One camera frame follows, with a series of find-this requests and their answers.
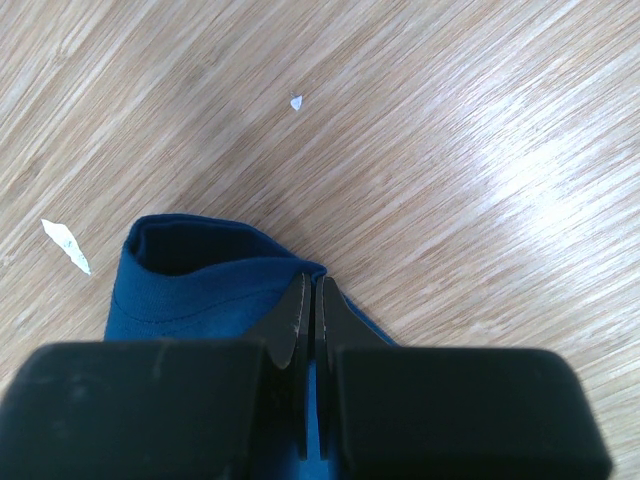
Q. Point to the blue printed t-shirt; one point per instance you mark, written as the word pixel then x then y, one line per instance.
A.
pixel 192 277

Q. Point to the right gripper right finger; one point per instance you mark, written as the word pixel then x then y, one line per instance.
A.
pixel 394 412

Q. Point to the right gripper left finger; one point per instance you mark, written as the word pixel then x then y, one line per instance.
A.
pixel 230 408

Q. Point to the white paper scrap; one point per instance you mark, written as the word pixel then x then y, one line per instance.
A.
pixel 63 237

